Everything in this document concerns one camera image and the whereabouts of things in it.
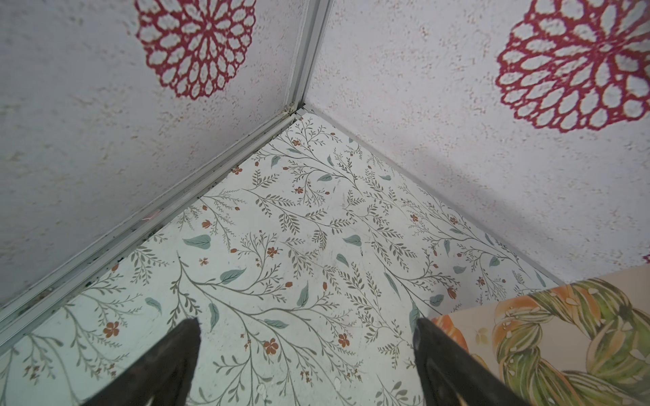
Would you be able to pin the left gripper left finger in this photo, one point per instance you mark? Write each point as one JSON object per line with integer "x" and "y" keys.
{"x": 162, "y": 376}

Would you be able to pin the white paper bag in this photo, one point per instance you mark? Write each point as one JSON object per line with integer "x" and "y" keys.
{"x": 585, "y": 343}

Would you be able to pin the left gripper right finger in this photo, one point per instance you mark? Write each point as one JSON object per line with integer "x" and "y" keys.
{"x": 451, "y": 376}

